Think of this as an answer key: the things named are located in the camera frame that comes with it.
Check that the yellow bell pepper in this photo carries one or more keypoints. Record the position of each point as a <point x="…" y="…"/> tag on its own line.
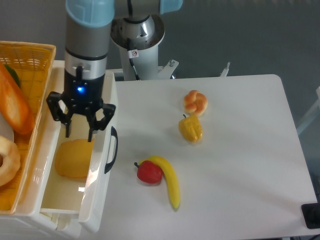
<point x="191" y="128"/>

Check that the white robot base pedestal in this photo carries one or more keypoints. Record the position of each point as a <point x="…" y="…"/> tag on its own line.
<point x="138" y="41"/>

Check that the orange baguette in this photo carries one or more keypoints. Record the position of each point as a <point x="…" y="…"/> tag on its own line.
<point x="14" y="106"/>

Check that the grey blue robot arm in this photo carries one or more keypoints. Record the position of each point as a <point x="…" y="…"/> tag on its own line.
<point x="88" y="28"/>

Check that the black drawer handle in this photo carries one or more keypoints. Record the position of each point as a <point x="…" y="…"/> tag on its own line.
<point x="113" y="150"/>

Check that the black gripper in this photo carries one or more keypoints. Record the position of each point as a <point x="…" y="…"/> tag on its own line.
<point x="83" y="97"/>

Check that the white open upper drawer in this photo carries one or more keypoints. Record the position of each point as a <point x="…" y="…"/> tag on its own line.
<point x="77" y="184"/>

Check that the yellow banana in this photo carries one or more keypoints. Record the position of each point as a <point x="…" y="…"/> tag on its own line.
<point x="171" y="179"/>

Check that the white drawer cabinet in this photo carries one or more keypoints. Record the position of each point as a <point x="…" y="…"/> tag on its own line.
<point x="30" y="220"/>

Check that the beige bagel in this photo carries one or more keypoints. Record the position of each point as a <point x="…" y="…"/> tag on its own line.
<point x="11" y="160"/>

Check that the red bell pepper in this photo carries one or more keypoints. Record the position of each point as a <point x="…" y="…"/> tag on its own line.
<point x="148" y="172"/>

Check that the orange woven basket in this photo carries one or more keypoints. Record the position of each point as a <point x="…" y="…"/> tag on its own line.
<point x="33" y="64"/>

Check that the green vegetable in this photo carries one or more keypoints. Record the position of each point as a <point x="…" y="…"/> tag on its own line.
<point x="13" y="74"/>

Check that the black device at edge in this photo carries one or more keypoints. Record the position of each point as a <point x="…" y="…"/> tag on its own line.
<point x="311" y="214"/>

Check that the knotted bread roll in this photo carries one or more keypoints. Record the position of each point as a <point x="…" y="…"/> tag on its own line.
<point x="195" y="103"/>

